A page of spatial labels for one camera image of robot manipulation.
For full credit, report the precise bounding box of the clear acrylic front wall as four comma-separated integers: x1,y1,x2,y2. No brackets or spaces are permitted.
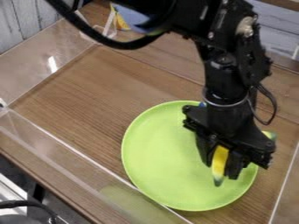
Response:
0,101,193,224

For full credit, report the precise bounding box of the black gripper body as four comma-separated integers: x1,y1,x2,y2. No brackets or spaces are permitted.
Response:
182,101,277,160

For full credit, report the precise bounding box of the clear acrylic corner bracket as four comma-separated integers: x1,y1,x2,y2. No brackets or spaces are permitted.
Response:
74,10,118,45

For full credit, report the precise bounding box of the black cable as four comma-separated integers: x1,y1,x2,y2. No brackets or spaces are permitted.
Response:
0,199,58,224

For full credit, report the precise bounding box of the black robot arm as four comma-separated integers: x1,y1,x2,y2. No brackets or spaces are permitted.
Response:
46,0,277,179

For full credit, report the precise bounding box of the green round plate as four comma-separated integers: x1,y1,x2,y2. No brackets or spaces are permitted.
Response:
122,101,258,212

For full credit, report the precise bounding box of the yellow labelled tin can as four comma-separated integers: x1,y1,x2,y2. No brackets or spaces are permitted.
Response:
110,4,131,32

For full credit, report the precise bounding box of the yellow toy banana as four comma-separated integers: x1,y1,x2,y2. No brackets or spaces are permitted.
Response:
210,129,279,187

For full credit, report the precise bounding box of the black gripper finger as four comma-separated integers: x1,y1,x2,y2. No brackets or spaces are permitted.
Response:
197,134,219,167
226,150,271,180

